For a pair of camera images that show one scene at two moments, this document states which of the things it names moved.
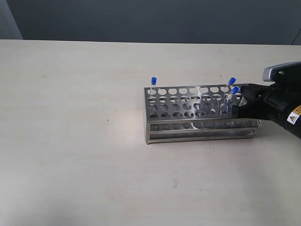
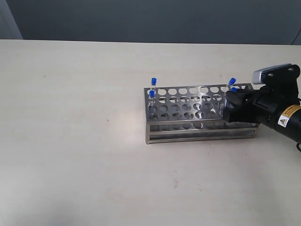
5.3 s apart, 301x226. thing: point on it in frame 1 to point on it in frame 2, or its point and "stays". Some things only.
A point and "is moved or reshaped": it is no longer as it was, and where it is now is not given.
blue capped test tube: x=240 y=100 is moved or reshaped
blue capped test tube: x=232 y=81 stays
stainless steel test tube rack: x=195 y=112 stays
